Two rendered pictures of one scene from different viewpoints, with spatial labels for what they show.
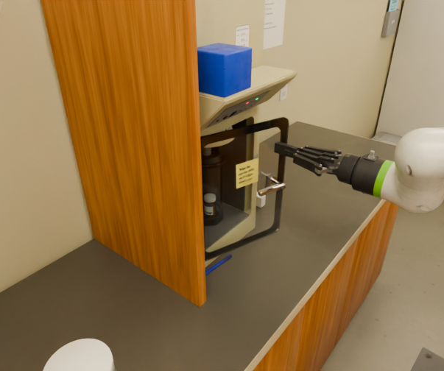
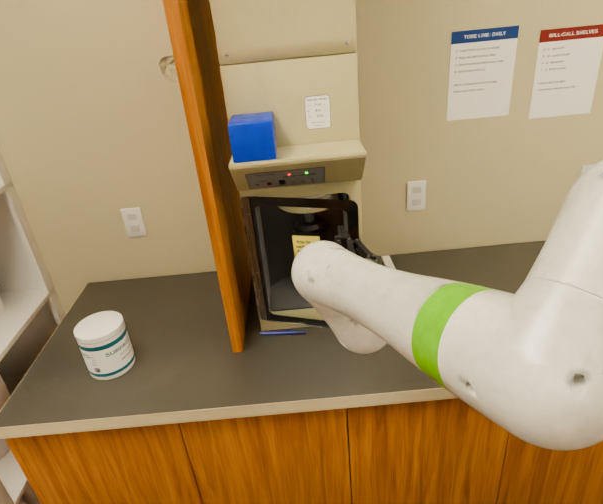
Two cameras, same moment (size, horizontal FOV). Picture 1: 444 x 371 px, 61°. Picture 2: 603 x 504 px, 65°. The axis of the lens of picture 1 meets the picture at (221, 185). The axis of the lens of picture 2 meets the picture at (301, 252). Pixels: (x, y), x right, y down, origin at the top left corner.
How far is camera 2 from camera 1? 0.96 m
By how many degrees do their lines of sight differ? 45
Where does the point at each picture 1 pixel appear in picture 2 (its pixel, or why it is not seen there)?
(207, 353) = (194, 383)
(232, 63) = (240, 133)
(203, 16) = (253, 86)
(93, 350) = (113, 321)
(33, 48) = not seen: hidden behind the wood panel
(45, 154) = not seen: hidden behind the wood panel
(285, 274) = (323, 374)
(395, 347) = not seen: outside the picture
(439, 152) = (301, 269)
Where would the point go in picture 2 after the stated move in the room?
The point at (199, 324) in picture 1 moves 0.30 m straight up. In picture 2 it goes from (216, 362) to (196, 273)
